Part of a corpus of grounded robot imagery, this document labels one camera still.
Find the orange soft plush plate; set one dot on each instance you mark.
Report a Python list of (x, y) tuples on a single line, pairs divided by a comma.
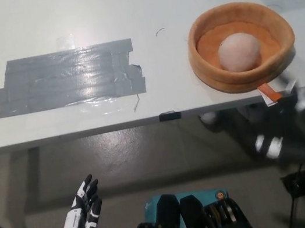
[(213, 73)]

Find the clear tape film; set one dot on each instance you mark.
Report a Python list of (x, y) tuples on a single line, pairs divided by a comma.
[(95, 107)]

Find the grey white shoe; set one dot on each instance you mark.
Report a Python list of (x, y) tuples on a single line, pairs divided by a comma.
[(209, 118)]

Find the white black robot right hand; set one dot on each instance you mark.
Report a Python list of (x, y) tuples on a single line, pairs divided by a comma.
[(292, 152)]

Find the white plush dumpling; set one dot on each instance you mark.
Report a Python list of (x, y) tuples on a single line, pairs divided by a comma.
[(238, 52)]

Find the grey duct tape patch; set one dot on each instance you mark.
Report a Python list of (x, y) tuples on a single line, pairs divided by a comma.
[(69, 75)]

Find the black teal robot torso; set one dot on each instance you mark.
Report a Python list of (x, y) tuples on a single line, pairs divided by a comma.
[(195, 224)]

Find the small clear tape piece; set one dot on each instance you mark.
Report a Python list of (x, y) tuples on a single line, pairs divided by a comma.
[(66, 40)]

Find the small black tape piece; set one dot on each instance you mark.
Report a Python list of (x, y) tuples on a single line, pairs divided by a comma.
[(170, 115)]

